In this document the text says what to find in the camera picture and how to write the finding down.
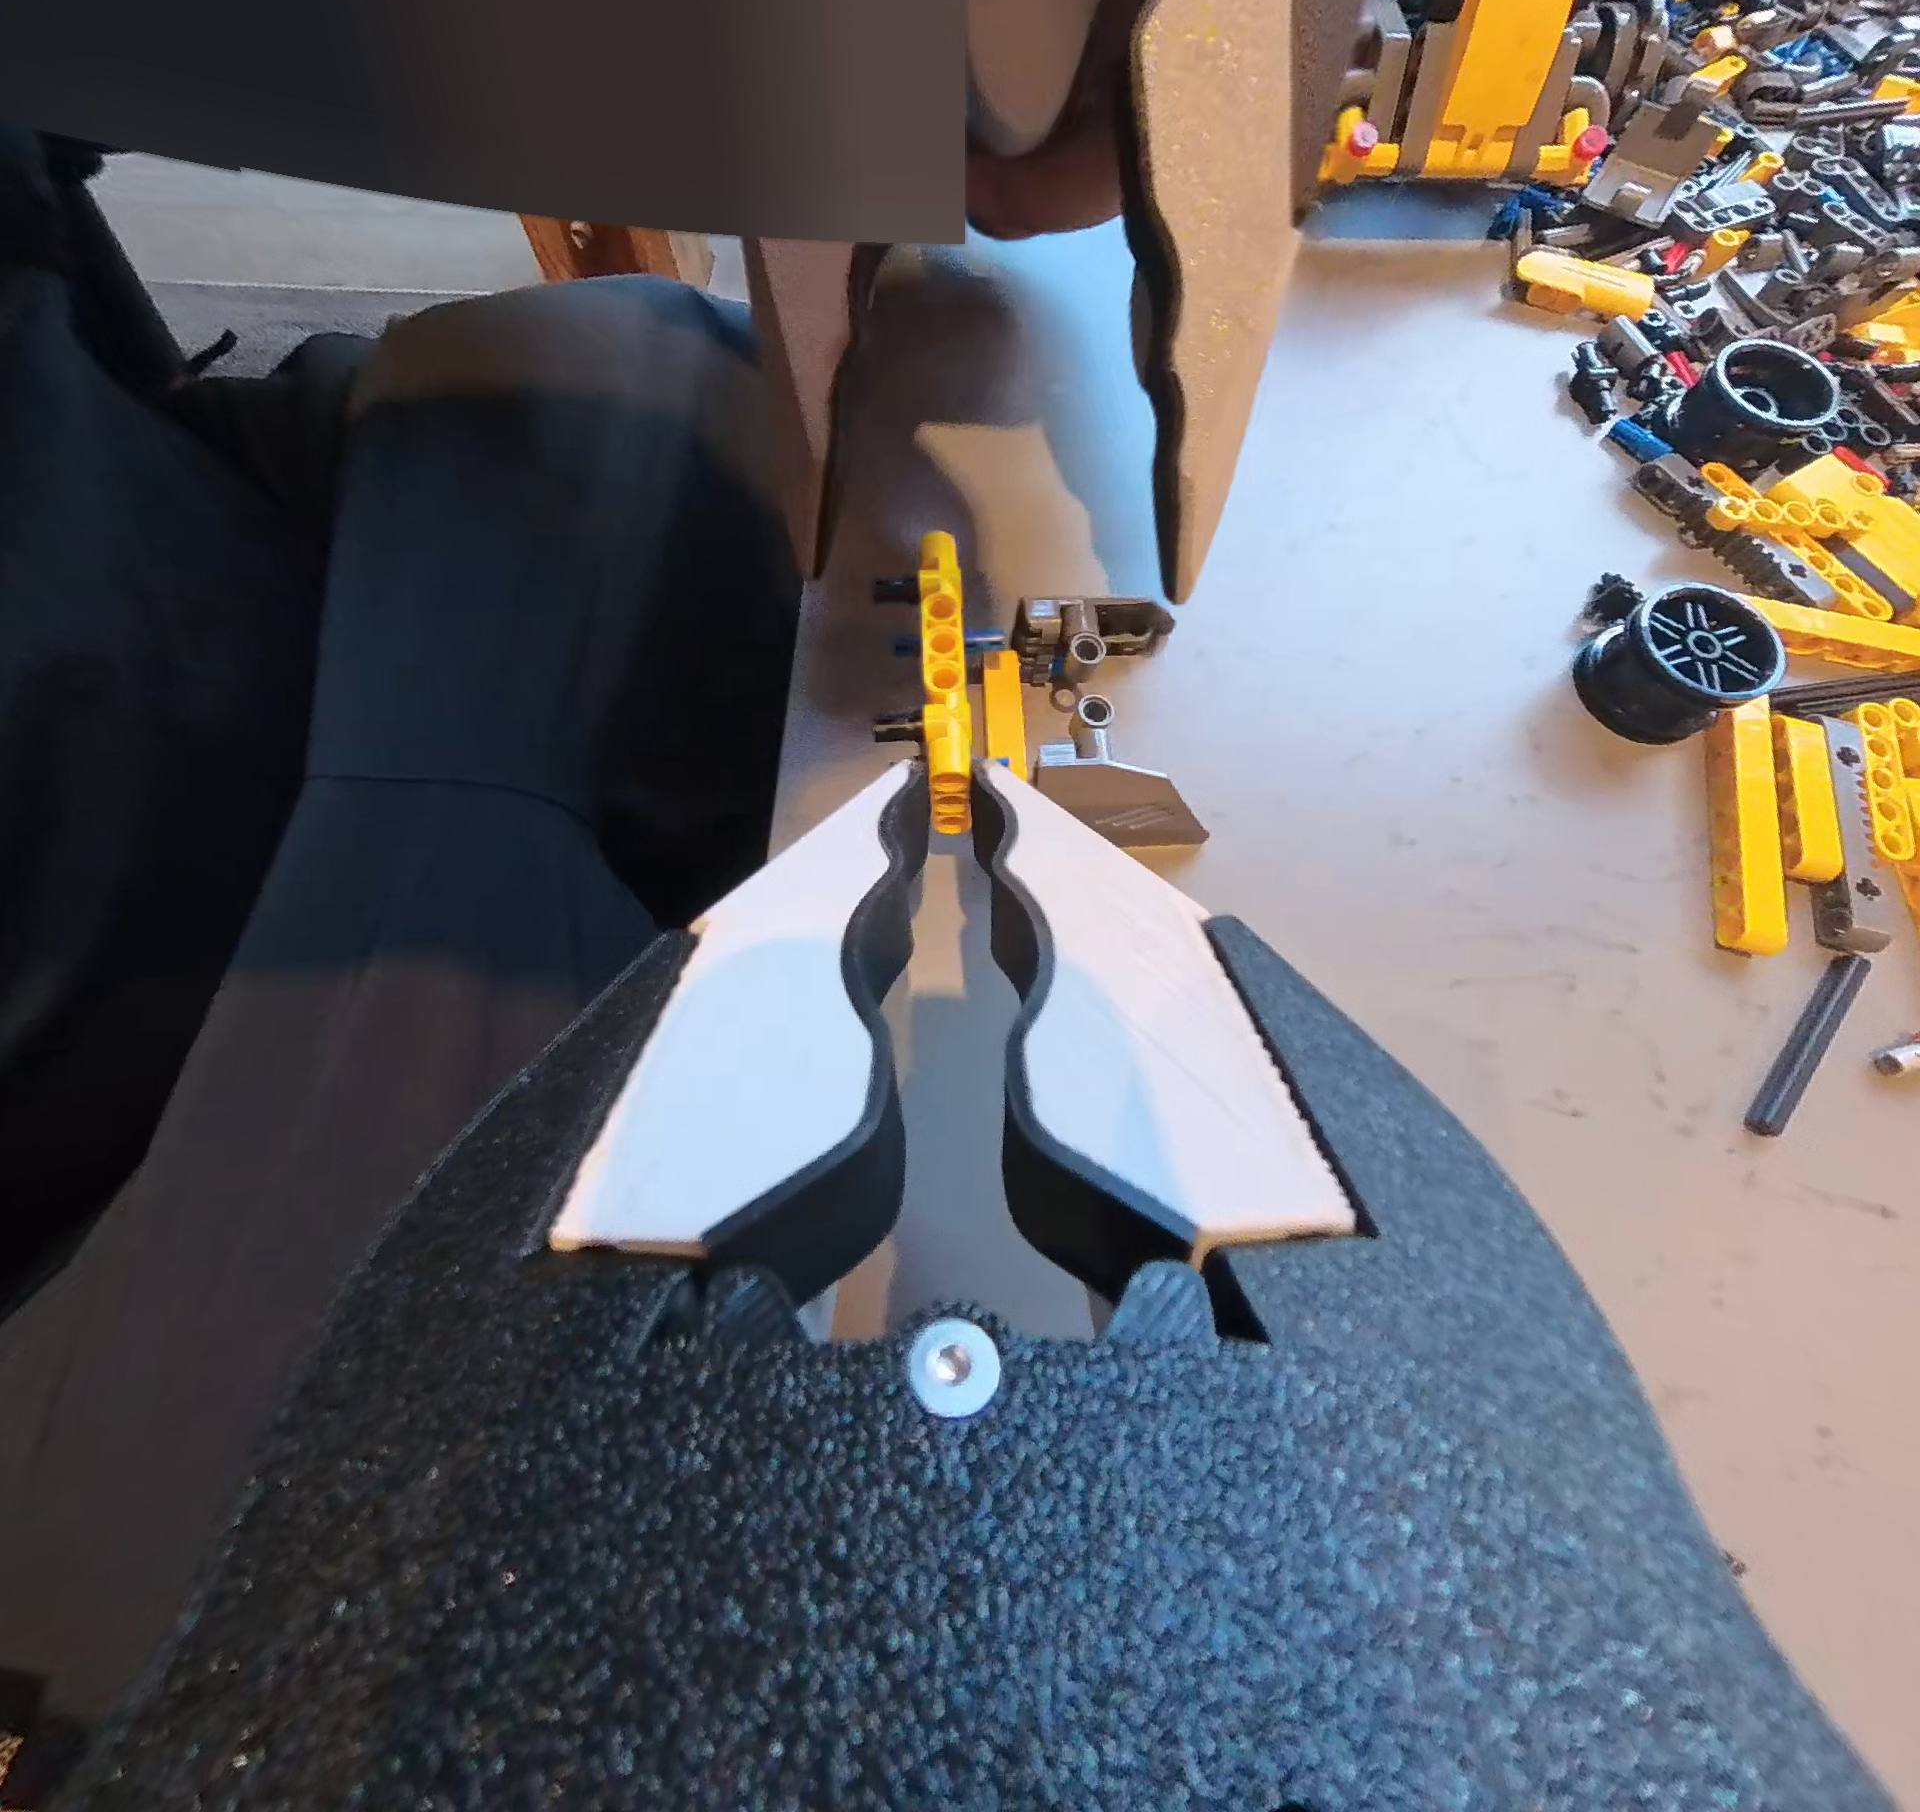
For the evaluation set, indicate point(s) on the wooden crate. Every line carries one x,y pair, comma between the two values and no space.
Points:
617,254

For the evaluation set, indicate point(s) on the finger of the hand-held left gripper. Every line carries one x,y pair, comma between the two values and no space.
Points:
796,372
1223,193

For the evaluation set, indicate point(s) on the black spoked wheel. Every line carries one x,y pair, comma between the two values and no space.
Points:
1695,659

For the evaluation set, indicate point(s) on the black axle rod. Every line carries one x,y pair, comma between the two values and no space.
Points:
1809,1047

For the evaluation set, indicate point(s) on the person's left hand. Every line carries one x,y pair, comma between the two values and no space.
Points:
1050,198

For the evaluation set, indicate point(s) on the pile of loose brick pieces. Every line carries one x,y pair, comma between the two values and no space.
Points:
1799,193

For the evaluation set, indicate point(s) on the yellow black brick vehicle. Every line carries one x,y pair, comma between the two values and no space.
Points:
1502,13

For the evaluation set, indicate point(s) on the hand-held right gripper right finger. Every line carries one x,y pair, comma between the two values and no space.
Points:
1170,1063

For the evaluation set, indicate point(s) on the grey brick bucket assembly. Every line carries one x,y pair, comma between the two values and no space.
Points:
1126,800

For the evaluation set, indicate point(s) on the small orange white piece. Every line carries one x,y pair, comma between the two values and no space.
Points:
1899,1054

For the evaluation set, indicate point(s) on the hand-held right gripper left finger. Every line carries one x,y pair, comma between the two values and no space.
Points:
735,1063

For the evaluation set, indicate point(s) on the grey desk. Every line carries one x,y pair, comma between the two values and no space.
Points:
1427,791

